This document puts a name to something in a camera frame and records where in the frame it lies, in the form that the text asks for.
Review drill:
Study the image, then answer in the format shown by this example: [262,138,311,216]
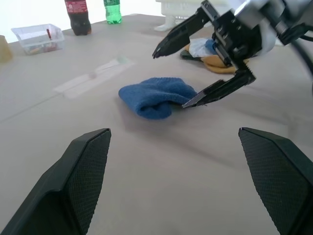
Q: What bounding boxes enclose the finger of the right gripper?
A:
[152,9,211,59]
[181,67,257,108]

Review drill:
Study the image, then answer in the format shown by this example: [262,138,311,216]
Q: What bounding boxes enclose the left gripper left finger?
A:
[0,128,112,235]

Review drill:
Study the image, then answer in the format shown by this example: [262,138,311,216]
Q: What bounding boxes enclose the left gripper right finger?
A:
[238,127,313,235]

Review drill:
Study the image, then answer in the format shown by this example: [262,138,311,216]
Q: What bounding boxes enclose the blue sock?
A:
[118,77,198,120]

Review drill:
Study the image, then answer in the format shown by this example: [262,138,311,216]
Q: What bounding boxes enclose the dark green sock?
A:
[180,48,203,62]

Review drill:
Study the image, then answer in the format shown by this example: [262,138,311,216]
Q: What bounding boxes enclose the light grey sock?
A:
[189,38,217,58]

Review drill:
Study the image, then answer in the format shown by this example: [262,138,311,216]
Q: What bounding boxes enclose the yellow sock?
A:
[184,44,250,74]

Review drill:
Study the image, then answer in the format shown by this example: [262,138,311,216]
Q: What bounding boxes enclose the white plastic basket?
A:
[154,0,245,32]

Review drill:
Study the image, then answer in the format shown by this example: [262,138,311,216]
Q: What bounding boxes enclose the green plastic bottle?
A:
[103,0,122,24]

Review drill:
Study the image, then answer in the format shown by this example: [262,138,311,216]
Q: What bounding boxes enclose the cola bottle red cap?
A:
[64,0,92,36]

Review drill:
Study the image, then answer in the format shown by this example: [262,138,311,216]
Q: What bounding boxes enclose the clear plastic container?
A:
[11,23,66,56]

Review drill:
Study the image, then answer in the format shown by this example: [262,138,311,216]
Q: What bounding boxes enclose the clear packing tape roll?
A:
[0,35,13,63]

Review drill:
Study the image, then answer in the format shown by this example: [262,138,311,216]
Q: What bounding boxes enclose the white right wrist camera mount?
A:
[233,0,278,58]

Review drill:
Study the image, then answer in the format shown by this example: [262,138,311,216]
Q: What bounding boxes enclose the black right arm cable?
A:
[292,34,313,96]

